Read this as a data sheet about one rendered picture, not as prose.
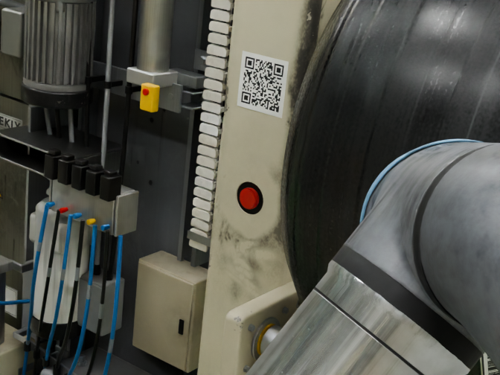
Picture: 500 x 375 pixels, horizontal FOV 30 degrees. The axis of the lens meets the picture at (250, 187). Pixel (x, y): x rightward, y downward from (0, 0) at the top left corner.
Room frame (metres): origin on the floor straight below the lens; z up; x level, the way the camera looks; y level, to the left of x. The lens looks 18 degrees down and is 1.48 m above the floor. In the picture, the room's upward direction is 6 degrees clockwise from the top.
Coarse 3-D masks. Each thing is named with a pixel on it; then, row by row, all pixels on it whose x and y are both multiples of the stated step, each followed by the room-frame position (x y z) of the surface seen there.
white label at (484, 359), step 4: (484, 356) 0.83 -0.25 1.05; (488, 356) 0.84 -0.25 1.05; (480, 360) 0.84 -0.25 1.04; (484, 360) 0.84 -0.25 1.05; (488, 360) 0.84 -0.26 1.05; (484, 364) 0.84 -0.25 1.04; (488, 364) 0.84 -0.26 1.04; (492, 364) 0.84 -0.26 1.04; (484, 368) 0.84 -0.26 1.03; (488, 368) 0.84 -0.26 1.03; (492, 368) 0.84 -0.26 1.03; (496, 368) 0.85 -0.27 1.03; (484, 372) 0.85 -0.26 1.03; (488, 372) 0.85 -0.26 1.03; (492, 372) 0.85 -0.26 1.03; (496, 372) 0.85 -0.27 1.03
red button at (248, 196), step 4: (244, 188) 1.21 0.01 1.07; (248, 188) 1.21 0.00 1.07; (252, 188) 1.21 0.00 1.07; (240, 192) 1.21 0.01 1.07; (244, 192) 1.21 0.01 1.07; (248, 192) 1.20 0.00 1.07; (252, 192) 1.20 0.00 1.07; (256, 192) 1.20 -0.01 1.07; (240, 196) 1.21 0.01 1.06; (244, 196) 1.21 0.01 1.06; (248, 196) 1.20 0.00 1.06; (252, 196) 1.20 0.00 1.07; (256, 196) 1.20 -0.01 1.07; (240, 200) 1.21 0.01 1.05; (244, 200) 1.21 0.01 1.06; (248, 200) 1.20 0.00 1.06; (252, 200) 1.20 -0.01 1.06; (256, 200) 1.20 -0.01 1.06; (244, 204) 1.21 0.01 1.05; (248, 204) 1.20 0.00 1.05; (252, 204) 1.20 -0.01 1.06; (256, 204) 1.20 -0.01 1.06; (248, 208) 1.20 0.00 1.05; (252, 208) 1.20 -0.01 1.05
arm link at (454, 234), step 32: (480, 160) 0.51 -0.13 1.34; (448, 192) 0.50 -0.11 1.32; (480, 192) 0.48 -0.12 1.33; (448, 224) 0.48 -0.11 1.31; (480, 224) 0.47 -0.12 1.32; (448, 256) 0.47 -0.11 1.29; (480, 256) 0.46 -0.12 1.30; (448, 288) 0.47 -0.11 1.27; (480, 288) 0.45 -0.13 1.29; (480, 320) 0.45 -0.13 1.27
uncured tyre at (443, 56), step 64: (384, 0) 0.97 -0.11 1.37; (448, 0) 0.94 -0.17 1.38; (320, 64) 0.97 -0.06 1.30; (384, 64) 0.92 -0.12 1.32; (448, 64) 0.89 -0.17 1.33; (320, 128) 0.92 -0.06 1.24; (384, 128) 0.89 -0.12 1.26; (448, 128) 0.85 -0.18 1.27; (320, 192) 0.91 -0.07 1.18; (320, 256) 0.91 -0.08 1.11
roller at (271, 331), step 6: (270, 324) 1.11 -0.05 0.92; (264, 330) 1.10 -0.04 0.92; (270, 330) 1.10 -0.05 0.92; (276, 330) 1.10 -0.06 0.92; (264, 336) 1.09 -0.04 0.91; (270, 336) 1.09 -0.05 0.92; (258, 342) 1.09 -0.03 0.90; (264, 342) 1.09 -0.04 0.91; (270, 342) 1.08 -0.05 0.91; (258, 348) 1.09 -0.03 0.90; (264, 348) 1.08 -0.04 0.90
